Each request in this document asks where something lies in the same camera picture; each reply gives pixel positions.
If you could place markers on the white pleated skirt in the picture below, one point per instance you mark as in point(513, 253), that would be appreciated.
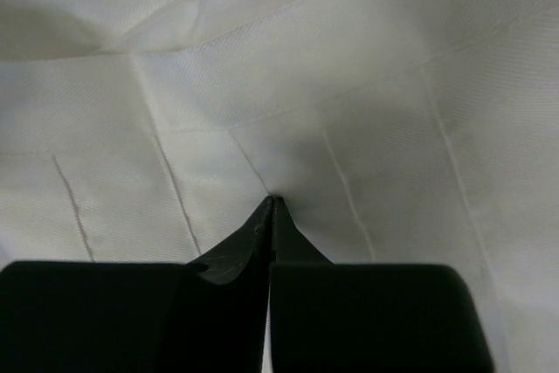
point(397, 131)

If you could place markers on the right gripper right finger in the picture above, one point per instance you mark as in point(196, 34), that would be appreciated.
point(328, 317)

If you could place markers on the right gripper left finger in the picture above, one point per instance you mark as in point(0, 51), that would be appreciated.
point(208, 315)

